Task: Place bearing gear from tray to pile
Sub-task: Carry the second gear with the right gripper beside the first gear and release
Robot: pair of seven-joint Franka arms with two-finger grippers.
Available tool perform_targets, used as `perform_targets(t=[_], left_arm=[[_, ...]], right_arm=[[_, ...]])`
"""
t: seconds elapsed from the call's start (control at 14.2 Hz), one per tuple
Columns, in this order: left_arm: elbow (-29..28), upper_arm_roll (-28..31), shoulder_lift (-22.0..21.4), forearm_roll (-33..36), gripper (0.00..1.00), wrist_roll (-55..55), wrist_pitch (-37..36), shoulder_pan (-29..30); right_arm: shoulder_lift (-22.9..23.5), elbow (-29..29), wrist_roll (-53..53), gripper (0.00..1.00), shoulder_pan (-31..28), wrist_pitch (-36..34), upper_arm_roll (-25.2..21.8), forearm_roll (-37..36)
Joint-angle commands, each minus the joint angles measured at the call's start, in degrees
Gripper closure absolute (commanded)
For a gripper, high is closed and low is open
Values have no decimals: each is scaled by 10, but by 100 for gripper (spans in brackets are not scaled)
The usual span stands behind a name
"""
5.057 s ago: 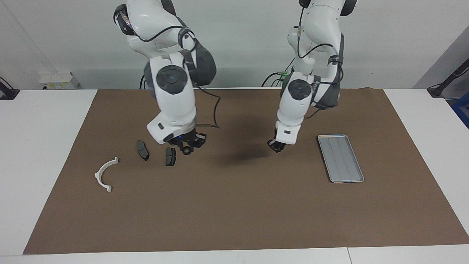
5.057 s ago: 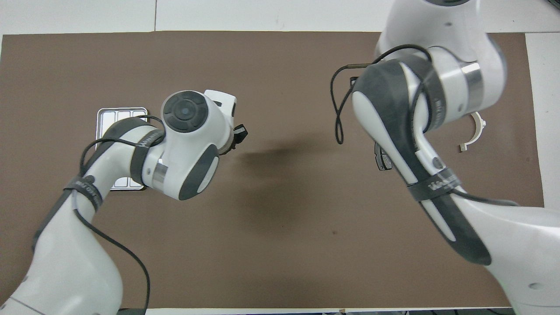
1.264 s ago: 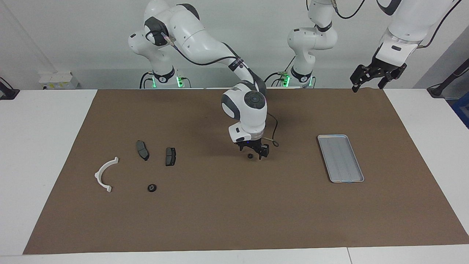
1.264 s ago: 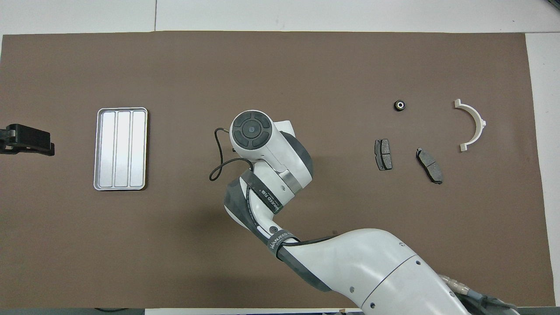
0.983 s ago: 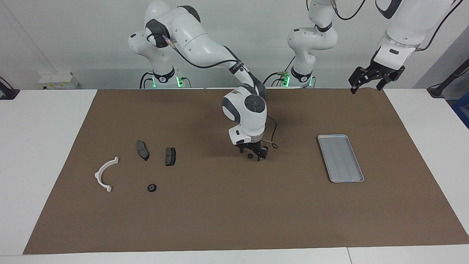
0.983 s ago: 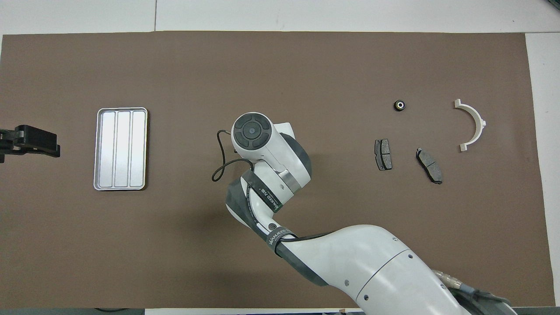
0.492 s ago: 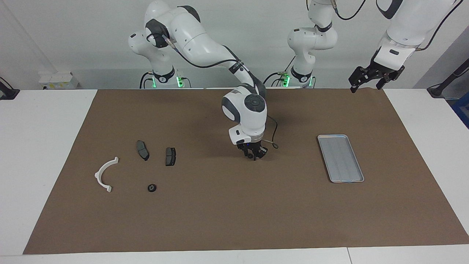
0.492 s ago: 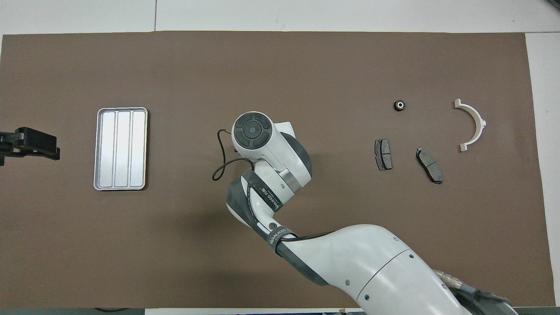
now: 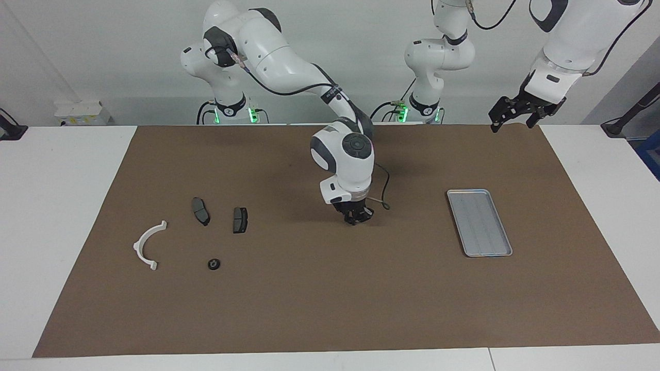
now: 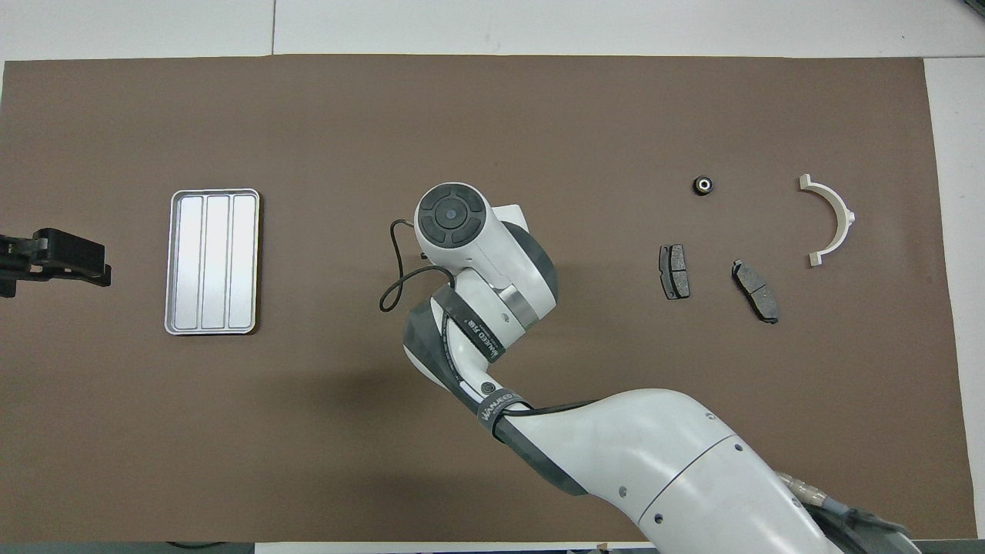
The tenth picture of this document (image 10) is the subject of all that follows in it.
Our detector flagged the rectangular grey brake pad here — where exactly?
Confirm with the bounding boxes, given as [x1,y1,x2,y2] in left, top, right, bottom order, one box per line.
[658,244,691,301]

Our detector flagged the silver metal tray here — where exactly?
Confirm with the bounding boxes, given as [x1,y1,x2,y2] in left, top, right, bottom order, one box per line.
[164,189,261,336]

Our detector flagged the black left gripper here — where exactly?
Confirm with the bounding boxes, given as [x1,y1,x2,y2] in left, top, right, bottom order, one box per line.
[0,228,112,299]

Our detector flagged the white semicircular plastic bracket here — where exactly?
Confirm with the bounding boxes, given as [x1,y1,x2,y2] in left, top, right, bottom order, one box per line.
[798,174,856,268]

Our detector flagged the elongated grey brake pad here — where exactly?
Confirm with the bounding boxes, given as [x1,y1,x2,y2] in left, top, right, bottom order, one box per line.
[730,260,780,325]

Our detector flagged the brown table mat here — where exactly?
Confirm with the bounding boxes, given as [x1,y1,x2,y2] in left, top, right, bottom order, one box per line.
[0,54,978,544]

